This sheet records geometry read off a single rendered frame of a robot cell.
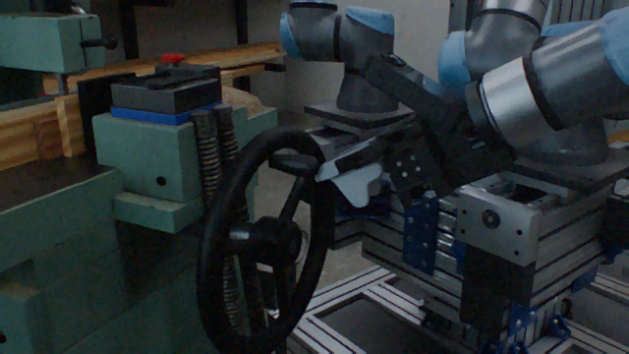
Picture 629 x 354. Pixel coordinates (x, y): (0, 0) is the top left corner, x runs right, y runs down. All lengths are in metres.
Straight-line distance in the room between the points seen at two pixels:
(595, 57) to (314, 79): 4.23
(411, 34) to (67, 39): 3.53
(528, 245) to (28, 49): 0.78
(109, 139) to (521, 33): 0.48
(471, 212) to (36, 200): 0.66
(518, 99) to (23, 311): 0.54
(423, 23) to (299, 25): 2.84
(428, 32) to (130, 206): 3.56
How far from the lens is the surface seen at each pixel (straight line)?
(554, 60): 0.52
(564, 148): 1.03
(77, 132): 0.79
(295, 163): 0.61
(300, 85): 4.77
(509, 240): 0.96
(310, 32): 1.34
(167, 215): 0.67
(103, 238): 0.73
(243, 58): 3.76
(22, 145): 0.79
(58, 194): 0.67
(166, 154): 0.67
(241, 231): 0.71
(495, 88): 0.53
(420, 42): 4.16
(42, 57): 0.84
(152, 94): 0.68
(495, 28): 0.65
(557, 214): 1.01
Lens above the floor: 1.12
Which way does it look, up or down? 19 degrees down
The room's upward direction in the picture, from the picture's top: straight up
